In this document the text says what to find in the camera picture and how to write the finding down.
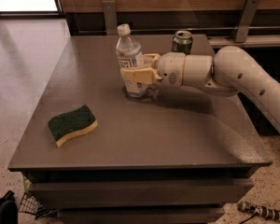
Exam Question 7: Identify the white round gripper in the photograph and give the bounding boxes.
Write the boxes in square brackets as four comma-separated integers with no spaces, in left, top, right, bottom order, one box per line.
[123,52,186,87]

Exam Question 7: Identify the clear plastic water bottle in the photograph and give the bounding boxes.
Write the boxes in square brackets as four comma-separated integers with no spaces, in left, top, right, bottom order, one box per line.
[116,23,147,98]

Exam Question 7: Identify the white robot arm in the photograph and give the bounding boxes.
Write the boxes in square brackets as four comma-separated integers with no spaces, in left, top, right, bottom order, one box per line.
[120,46,280,133]

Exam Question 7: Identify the green soda can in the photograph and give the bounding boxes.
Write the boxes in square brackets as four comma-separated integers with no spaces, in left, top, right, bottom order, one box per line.
[172,30,193,54]

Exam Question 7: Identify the green and yellow sponge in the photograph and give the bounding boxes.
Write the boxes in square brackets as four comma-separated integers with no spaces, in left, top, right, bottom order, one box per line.
[48,105,98,147]

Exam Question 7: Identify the grey drawer cabinet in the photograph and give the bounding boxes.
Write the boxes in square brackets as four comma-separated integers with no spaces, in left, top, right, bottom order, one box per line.
[9,36,271,224]

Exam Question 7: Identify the black bag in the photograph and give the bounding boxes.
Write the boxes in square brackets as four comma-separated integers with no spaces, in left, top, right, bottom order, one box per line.
[0,190,18,224]

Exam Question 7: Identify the left metal wall bracket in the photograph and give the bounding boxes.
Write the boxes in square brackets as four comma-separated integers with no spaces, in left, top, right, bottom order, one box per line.
[103,0,118,35]

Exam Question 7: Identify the metal wall bracket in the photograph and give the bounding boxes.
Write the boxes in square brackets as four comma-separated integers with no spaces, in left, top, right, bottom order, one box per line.
[231,0,260,43]
[103,0,118,35]

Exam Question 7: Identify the right metal wall bracket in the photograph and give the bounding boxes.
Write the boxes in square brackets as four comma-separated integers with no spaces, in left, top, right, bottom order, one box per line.
[231,0,260,43]

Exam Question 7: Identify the black wire basket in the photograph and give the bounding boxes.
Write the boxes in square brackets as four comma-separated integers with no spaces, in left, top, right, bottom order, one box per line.
[18,193,57,219]

